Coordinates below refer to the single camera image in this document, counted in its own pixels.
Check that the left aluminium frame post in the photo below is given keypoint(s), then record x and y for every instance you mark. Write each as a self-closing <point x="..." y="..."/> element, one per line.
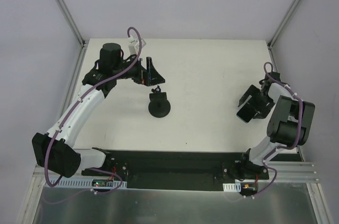
<point x="70" y="21"/>

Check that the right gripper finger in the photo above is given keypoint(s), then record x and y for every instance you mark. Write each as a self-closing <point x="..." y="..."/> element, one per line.
<point x="263" y="109"/>
<point x="251" y="96"/>

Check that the right white cable duct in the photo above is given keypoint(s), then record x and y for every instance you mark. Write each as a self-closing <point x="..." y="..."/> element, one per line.
<point x="232" y="187"/>

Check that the left white cable duct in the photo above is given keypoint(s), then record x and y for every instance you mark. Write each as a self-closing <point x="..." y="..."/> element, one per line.
<point x="91" y="183"/>

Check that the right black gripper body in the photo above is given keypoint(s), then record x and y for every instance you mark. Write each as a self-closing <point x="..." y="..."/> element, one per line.
<point x="258" y="101"/>

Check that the white cable duct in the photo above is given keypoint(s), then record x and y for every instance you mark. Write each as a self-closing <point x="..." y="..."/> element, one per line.
<point x="91" y="183"/>
<point x="232" y="187"/>

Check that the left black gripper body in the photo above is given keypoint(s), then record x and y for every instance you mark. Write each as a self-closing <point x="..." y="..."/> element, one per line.
<point x="144" y="71"/>

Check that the right aluminium frame post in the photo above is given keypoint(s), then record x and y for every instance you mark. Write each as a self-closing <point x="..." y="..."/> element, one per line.
<point x="284" y="22"/>

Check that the aluminium frame post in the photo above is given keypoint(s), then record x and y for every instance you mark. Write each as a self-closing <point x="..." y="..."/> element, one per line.
<point x="284" y="22"/>
<point x="70" y="21"/>

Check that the black phone stand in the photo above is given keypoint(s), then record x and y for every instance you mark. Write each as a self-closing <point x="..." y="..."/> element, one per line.
<point x="159" y="106"/>

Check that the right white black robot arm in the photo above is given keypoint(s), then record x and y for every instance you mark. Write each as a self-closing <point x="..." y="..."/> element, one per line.
<point x="288" y="127"/>

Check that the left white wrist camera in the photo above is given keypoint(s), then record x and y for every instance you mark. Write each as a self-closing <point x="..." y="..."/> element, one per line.
<point x="133" y="45"/>

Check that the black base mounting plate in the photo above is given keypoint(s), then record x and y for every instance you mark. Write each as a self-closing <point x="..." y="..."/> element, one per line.
<point x="169" y="170"/>

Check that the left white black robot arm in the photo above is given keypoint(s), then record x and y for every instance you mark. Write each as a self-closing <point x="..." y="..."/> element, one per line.
<point x="54" y="149"/>

